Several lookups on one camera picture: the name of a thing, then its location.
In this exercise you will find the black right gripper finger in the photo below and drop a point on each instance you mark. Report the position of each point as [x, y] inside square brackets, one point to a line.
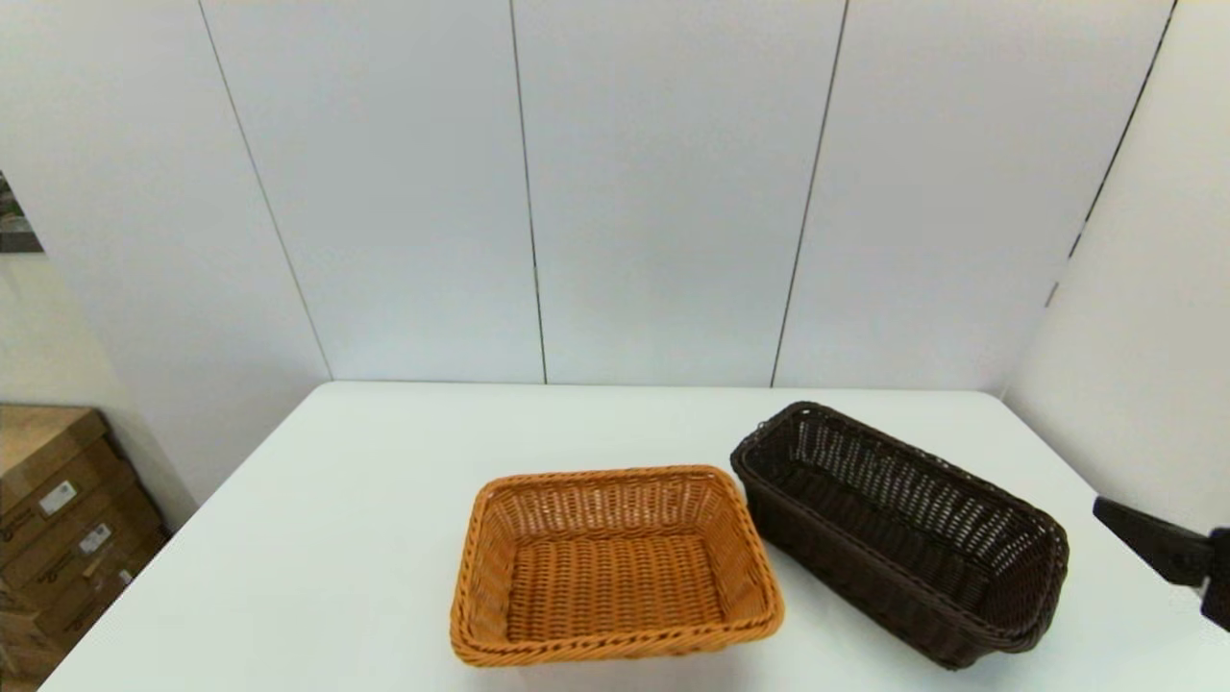
[1168, 548]

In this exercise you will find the orange wicker basket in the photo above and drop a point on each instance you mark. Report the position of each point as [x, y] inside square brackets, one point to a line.
[615, 577]

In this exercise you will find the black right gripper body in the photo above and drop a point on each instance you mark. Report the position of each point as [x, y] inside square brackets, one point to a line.
[1221, 586]

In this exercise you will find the brown cardboard box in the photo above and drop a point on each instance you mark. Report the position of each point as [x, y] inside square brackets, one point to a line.
[108, 598]
[24, 654]
[58, 567]
[38, 442]

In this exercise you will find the dark wall picture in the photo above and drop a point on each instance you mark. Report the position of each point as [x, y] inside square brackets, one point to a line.
[14, 226]

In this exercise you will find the dark brown wicker basket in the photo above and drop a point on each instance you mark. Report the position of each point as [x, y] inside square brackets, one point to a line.
[865, 557]

